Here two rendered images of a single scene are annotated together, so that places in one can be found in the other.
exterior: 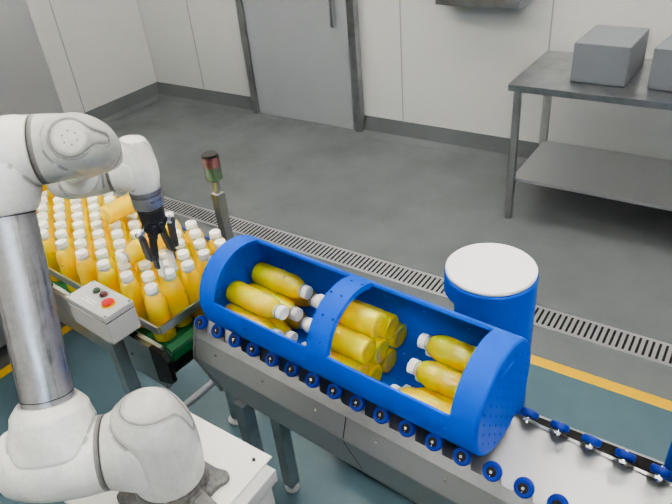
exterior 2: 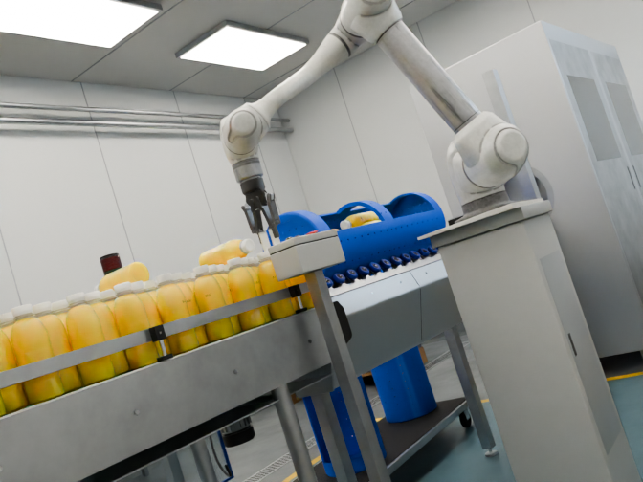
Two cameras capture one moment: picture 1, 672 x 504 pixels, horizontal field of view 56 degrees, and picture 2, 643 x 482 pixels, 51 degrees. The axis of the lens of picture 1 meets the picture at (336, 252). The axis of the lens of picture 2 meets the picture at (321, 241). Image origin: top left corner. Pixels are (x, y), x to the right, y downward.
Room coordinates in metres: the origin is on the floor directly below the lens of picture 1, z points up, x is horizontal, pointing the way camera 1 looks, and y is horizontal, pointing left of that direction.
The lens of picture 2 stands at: (1.57, 2.64, 0.94)
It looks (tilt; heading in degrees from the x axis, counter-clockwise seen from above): 4 degrees up; 267
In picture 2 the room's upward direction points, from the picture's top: 18 degrees counter-clockwise
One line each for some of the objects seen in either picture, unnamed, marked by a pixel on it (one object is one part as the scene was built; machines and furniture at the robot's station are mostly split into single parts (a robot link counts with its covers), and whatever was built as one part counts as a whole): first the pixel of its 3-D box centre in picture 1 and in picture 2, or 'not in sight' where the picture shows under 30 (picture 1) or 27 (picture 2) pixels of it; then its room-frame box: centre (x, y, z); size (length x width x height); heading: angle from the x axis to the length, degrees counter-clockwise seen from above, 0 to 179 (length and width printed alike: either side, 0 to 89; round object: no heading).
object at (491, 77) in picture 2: not in sight; (546, 238); (0.38, -0.54, 0.85); 0.06 x 0.06 x 1.70; 49
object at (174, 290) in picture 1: (176, 298); not in sight; (1.61, 0.52, 1.00); 0.07 x 0.07 x 0.19
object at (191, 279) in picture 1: (194, 289); not in sight; (1.66, 0.47, 0.99); 0.07 x 0.07 x 0.19
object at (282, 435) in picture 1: (282, 436); (345, 476); (1.61, 0.27, 0.31); 0.06 x 0.06 x 0.63; 49
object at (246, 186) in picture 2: (153, 219); (254, 193); (1.61, 0.52, 1.29); 0.08 x 0.07 x 0.09; 139
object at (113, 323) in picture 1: (103, 311); (307, 253); (1.52, 0.71, 1.05); 0.20 x 0.10 x 0.10; 49
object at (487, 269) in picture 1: (490, 268); not in sight; (1.56, -0.47, 1.03); 0.28 x 0.28 x 0.01
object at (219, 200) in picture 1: (241, 306); not in sight; (2.13, 0.42, 0.55); 0.04 x 0.04 x 1.10; 49
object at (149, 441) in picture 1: (153, 438); (474, 167); (0.89, 0.41, 1.18); 0.18 x 0.16 x 0.22; 97
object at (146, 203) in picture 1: (147, 197); (248, 171); (1.61, 0.52, 1.37); 0.09 x 0.09 x 0.06
